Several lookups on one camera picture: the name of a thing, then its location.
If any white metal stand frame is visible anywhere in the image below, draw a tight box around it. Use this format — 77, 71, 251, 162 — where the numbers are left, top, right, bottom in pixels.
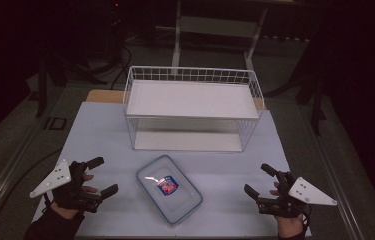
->
170, 0, 270, 72

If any person's left hand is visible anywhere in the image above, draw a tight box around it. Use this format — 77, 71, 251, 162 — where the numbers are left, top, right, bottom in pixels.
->
49, 172, 99, 221

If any black floor socket plate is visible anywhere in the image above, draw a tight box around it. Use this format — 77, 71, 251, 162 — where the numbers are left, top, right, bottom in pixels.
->
43, 116, 68, 132

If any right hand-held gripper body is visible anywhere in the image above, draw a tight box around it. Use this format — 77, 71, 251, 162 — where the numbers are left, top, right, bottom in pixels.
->
257, 171, 338, 220

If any hand-held gripper cable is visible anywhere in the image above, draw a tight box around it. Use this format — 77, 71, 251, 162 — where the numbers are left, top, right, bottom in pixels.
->
302, 203, 313, 236
42, 192, 53, 214

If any white wire shelf rack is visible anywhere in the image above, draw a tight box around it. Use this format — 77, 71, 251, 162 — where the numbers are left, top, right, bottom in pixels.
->
122, 65, 266, 154

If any metal floor rail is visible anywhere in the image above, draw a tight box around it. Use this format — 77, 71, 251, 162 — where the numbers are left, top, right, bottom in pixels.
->
0, 96, 63, 231
303, 109, 375, 240

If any pale blue table cover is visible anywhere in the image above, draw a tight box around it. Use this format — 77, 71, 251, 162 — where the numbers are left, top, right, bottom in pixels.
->
31, 101, 313, 238

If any person's right hand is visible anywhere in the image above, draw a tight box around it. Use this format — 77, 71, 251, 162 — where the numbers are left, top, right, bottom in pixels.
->
269, 181, 306, 240

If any right hand-held gripper cable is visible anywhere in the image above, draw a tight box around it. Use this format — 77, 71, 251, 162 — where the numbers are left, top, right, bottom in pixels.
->
302, 203, 313, 236

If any left hand-held gripper cable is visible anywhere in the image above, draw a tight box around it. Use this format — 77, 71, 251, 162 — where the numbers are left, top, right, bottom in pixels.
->
42, 192, 53, 214

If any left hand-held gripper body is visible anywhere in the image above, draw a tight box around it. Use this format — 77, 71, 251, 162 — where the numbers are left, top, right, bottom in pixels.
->
29, 159, 103, 214

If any black floor cable bundle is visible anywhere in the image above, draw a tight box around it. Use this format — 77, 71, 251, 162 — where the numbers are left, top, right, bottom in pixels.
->
106, 19, 133, 91

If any black stand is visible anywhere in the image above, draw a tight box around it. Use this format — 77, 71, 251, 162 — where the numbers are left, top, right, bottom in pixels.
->
293, 43, 329, 136
34, 46, 71, 118

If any clear plastic container blue-rimmed lid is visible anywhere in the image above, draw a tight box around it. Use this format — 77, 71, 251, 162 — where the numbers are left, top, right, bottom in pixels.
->
135, 154, 204, 226

